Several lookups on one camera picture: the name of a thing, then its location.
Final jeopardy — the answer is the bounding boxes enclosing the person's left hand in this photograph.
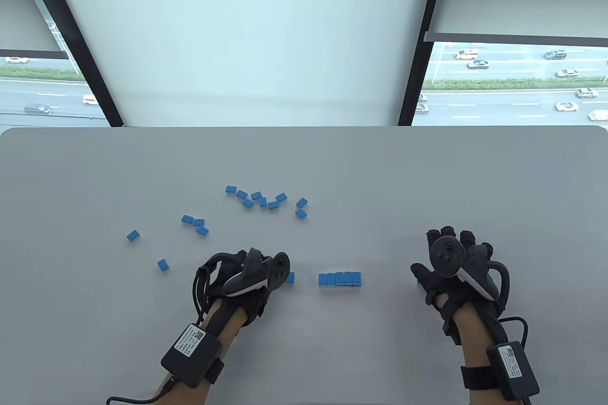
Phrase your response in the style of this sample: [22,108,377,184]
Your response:
[192,248,274,328]

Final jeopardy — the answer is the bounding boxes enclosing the person's left forearm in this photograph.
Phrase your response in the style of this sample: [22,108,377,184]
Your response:
[159,298,248,405]

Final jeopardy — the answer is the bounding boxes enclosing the person's right hand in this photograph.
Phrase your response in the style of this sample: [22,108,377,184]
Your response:
[411,226,512,346]

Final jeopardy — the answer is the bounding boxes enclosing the wide white roller blind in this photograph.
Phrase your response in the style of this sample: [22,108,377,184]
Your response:
[42,0,437,126]

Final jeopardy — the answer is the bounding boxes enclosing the black window frame pillar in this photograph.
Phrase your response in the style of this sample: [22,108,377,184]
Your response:
[398,0,451,126]
[19,0,125,128]

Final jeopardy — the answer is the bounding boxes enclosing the black white handheld controller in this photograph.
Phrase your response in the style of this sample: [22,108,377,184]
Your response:
[204,247,291,298]
[429,235,512,302]

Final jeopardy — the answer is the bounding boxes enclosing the blue mahjong tiles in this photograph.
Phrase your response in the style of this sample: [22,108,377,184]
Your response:
[126,186,308,273]

